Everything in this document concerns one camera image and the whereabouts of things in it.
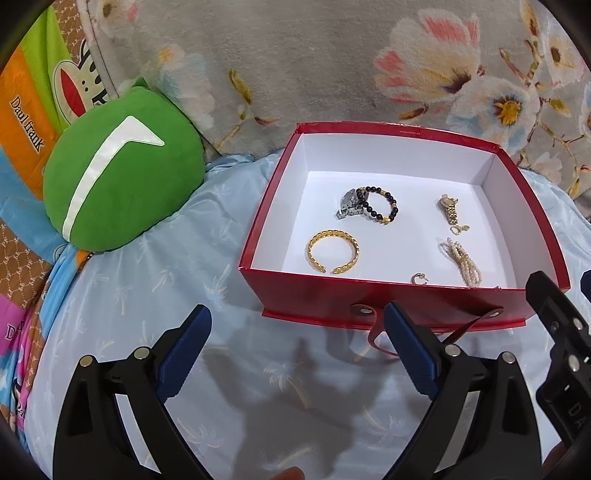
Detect black bead bracelet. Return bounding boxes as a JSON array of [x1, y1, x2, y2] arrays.
[[356, 185, 400, 225]]

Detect green round pillow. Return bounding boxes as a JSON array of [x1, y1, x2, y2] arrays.
[[42, 87, 206, 252]]

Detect red box with strap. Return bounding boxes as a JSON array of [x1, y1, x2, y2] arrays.
[[239, 121, 571, 361]]

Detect light blue palm-print sheet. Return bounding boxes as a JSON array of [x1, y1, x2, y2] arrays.
[[28, 152, 591, 480]]

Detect small gold watch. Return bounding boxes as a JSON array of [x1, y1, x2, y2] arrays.
[[438, 194, 461, 225]]

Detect pearl bracelet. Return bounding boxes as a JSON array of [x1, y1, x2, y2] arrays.
[[441, 237, 484, 288]]

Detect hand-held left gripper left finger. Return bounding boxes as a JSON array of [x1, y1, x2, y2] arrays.
[[53, 305, 213, 480]]

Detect grey floral blanket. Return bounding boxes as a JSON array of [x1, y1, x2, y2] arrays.
[[76, 0, 591, 217]]

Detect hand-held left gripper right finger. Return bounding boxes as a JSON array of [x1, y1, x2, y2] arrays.
[[384, 301, 543, 480]]

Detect colourful cartoon printed sheet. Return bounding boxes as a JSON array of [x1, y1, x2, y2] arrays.
[[0, 4, 153, 462]]

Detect person's right hand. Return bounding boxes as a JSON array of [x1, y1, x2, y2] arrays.
[[541, 440, 585, 480]]

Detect gold chain bangle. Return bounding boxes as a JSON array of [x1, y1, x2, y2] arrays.
[[305, 229, 360, 275]]

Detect silver rings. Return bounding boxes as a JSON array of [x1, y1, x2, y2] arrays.
[[336, 187, 370, 220]]

